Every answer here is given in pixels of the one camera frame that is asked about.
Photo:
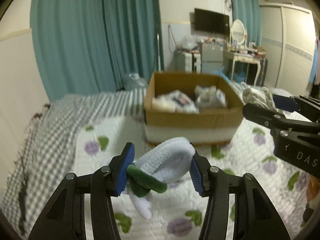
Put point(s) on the oval vanity mirror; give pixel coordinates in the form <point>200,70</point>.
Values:
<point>238,32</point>

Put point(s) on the black wall television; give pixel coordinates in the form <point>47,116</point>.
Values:
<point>211,22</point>

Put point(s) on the clear water jug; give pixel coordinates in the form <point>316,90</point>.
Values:
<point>134,81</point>

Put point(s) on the green window curtain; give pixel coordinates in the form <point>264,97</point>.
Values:
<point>249,13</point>

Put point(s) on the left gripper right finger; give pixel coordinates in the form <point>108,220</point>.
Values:
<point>255,217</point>

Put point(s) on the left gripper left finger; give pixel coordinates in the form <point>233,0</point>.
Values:
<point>63,217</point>

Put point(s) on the grey white cloth bundle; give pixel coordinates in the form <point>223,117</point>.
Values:
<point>205,97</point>

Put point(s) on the white wardrobe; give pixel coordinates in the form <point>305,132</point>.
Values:
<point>288,36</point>

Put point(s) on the grey mini fridge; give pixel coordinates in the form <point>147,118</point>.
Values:
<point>211,57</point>

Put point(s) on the grey checkered bed sheet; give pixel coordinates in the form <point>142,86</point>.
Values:
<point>75,134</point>

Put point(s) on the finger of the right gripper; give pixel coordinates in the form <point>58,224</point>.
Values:
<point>304,105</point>
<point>265,116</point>

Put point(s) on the clear plastic bag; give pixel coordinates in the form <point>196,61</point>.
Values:
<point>189,43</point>

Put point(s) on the white hard suitcase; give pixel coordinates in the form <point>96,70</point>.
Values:
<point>188,62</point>

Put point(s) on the blue plastic basket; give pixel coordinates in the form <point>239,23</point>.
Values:
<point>240,77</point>

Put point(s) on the brown cardboard box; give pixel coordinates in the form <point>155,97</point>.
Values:
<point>209,127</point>

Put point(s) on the blue white tissue pack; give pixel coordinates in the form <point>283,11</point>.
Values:
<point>220,98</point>

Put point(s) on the white dressing table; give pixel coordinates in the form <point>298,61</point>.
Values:
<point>243,58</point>

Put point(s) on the cream cloth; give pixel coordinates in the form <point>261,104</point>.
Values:
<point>260,97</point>

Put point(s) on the white green sock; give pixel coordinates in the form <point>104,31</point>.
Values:
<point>154,171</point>

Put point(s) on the large green curtain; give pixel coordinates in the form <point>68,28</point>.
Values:
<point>89,46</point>

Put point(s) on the patterned tissue pack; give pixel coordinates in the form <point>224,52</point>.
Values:
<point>174,102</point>

